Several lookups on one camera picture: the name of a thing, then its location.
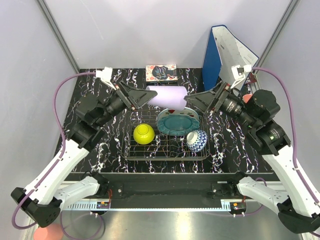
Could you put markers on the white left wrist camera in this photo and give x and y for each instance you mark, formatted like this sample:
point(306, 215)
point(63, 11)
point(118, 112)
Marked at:
point(105, 76)

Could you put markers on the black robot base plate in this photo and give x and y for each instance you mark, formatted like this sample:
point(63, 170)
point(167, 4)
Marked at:
point(221, 185)

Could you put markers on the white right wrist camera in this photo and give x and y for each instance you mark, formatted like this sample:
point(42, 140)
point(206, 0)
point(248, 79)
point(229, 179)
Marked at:
point(240, 74)

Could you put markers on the blue file binder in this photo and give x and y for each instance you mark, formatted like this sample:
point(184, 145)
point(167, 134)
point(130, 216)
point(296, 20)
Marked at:
point(224, 51)

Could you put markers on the lavender plastic cup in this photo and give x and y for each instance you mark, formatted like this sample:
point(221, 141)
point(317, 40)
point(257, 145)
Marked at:
point(171, 97)

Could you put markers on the little women book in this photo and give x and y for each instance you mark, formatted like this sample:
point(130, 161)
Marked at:
point(161, 73)

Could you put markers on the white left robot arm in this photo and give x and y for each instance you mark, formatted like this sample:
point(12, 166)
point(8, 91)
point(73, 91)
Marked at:
point(43, 199)

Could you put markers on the pink object on floor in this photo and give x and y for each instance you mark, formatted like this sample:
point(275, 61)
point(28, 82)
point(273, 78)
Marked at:
point(51, 232)

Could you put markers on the teal scalloped plate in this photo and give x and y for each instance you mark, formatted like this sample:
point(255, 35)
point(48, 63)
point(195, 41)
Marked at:
point(177, 125)

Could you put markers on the blue white patterned bowl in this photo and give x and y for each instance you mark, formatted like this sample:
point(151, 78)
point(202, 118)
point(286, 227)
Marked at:
point(197, 140)

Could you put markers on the yellow-green bowl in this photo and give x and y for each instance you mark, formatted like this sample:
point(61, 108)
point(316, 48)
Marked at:
point(143, 134)

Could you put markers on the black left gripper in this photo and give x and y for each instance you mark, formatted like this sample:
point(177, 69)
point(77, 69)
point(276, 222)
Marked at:
point(135, 98)

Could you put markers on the pink plastic cup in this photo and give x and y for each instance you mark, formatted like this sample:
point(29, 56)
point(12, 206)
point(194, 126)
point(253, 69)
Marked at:
point(247, 97)

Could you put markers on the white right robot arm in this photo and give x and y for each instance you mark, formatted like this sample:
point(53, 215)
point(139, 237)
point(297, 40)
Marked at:
point(296, 209)

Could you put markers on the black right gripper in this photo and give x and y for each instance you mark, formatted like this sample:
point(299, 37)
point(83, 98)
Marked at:
point(211, 100)

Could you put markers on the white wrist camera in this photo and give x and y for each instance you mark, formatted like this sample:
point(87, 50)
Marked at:
point(240, 74)
point(105, 76)

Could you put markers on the white plate with red pattern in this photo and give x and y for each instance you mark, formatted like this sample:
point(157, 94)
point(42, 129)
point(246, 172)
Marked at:
point(186, 111)

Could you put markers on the wire dish rack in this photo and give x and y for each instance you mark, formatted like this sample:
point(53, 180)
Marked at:
point(162, 147)

